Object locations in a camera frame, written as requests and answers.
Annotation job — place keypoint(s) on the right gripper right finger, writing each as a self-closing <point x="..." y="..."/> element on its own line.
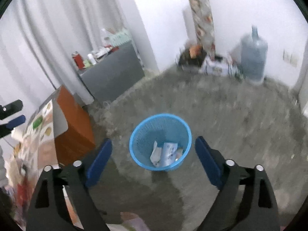
<point x="245" y="200"/>

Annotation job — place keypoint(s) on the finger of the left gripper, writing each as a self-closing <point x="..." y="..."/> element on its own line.
<point x="10" y="109"/>
<point x="6" y="129"/>

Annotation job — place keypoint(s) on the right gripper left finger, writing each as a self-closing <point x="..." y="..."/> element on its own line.
<point x="48" y="209"/>

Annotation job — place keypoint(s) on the blue white paper box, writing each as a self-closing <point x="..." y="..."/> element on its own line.
<point x="170" y="153"/>

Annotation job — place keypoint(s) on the white tissue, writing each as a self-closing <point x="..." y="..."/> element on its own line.
<point x="156" y="155"/>

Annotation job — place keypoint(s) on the blue mesh trash bin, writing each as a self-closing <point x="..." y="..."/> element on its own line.
<point x="161" y="128"/>

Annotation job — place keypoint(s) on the patterned tablecloth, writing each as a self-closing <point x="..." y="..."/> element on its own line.
<point x="36" y="151"/>

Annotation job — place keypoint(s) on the red thermos bottle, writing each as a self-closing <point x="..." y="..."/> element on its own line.
<point x="78" y="60"/>

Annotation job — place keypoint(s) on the white grey curtain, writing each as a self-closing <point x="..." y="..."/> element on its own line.
<point x="38" y="38"/>

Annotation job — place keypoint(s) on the dark grey cabinet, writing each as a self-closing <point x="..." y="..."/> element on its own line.
<point x="113" y="75"/>

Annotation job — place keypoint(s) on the large water jug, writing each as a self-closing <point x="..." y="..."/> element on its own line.
<point x="253" y="57"/>

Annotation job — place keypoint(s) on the floral patterned board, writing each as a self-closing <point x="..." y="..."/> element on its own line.
<point x="204" y="28"/>

